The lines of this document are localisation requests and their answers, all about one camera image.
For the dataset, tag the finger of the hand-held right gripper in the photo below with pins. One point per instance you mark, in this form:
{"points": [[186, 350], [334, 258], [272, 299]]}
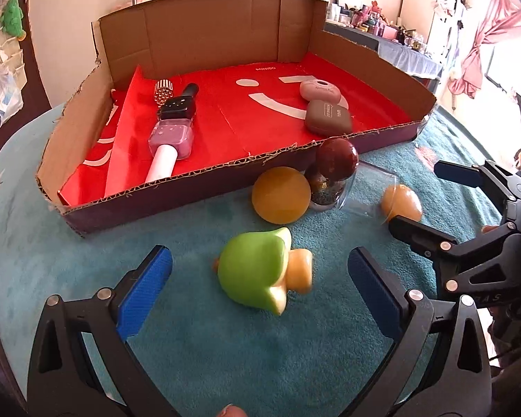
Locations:
{"points": [[421, 234], [460, 173]]}

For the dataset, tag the pink curtain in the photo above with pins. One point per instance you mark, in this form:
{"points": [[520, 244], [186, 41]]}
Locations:
{"points": [[473, 65]]}

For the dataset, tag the pink round case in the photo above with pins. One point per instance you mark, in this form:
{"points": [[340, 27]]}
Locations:
{"points": [[319, 92]]}

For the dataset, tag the green duck toy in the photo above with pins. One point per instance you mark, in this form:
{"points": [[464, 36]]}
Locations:
{"points": [[252, 269]]}

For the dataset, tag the silver studded bottle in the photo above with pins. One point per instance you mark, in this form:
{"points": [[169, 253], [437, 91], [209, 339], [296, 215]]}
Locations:
{"points": [[163, 92]]}

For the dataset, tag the orange round disc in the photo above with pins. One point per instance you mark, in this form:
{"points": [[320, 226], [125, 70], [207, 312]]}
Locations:
{"points": [[280, 195], [401, 203]]}

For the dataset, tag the dark brown door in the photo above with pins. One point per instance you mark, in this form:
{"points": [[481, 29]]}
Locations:
{"points": [[34, 78]]}

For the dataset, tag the green plush toy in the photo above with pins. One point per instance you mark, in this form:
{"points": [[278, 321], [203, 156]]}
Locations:
{"points": [[13, 17]]}

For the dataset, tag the brown cardboard box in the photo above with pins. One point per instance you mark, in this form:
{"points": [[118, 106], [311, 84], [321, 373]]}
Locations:
{"points": [[199, 30]]}

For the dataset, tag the row of cosmetic bottles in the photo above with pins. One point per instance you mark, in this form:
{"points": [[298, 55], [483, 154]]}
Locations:
{"points": [[373, 21]]}

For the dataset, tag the red paper liner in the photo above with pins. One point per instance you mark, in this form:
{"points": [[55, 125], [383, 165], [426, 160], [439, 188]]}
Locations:
{"points": [[243, 117]]}

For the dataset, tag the person's right hand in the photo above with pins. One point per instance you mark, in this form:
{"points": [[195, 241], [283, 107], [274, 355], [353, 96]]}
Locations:
{"points": [[489, 229]]}

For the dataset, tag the black nail polish bottle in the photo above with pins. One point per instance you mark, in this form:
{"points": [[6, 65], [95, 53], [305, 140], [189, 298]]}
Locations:
{"points": [[178, 107]]}

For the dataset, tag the brown rounded case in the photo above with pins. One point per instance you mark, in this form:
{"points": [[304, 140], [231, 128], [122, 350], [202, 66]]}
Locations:
{"points": [[328, 118]]}

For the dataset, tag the dark red ball-cap bottle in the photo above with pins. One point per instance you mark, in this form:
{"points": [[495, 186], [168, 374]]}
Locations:
{"points": [[336, 158]]}

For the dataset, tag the clear plastic cup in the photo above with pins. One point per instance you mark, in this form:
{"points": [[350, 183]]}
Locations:
{"points": [[369, 191]]}

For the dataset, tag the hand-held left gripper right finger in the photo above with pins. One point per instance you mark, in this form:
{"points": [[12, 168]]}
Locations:
{"points": [[375, 295]]}

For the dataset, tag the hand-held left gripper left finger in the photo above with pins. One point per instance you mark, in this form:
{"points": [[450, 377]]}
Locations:
{"points": [[145, 295]]}

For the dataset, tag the person's left hand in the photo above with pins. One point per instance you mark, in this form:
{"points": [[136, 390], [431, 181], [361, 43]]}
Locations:
{"points": [[232, 411]]}

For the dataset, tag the blue-clothed side table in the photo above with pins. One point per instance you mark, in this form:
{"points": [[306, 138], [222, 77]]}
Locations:
{"points": [[408, 58]]}

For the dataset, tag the pink nail polish bottle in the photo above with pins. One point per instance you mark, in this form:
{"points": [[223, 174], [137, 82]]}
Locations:
{"points": [[171, 137]]}

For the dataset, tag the white cabinet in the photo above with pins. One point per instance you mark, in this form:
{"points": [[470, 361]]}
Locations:
{"points": [[421, 4]]}

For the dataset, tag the clear hanging pocket organizer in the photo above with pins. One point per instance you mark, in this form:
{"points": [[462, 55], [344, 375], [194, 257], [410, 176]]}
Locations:
{"points": [[8, 54]]}

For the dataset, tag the clear plastic bag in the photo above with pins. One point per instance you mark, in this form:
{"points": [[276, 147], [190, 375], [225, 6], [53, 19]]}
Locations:
{"points": [[4, 95]]}

